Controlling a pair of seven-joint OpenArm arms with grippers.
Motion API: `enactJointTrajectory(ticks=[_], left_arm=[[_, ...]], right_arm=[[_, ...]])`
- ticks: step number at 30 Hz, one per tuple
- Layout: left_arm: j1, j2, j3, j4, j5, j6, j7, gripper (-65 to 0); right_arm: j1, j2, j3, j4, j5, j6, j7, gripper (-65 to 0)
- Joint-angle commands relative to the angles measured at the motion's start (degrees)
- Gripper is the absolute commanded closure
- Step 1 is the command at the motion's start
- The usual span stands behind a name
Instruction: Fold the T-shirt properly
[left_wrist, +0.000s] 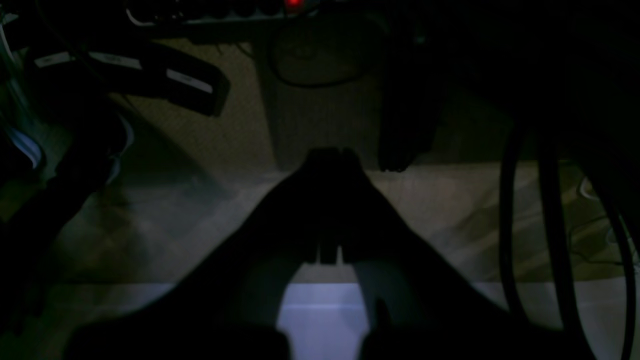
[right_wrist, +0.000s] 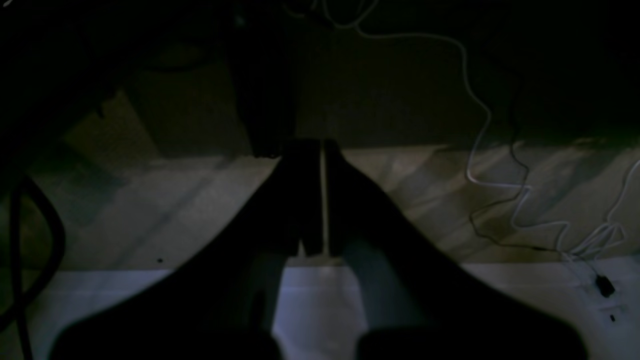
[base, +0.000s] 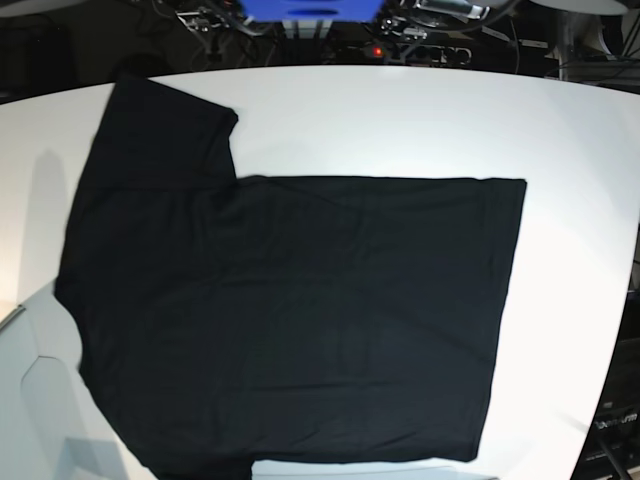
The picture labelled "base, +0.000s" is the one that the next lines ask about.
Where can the black equipment case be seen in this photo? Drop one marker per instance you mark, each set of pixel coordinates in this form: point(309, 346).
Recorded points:
point(611, 448)

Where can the blue plastic box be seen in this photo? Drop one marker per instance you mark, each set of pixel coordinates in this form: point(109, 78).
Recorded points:
point(334, 10)

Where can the black T-shirt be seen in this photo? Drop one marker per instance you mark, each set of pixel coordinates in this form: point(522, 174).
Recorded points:
point(227, 320)

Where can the black power strip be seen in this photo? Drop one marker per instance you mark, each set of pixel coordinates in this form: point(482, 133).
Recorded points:
point(404, 54)

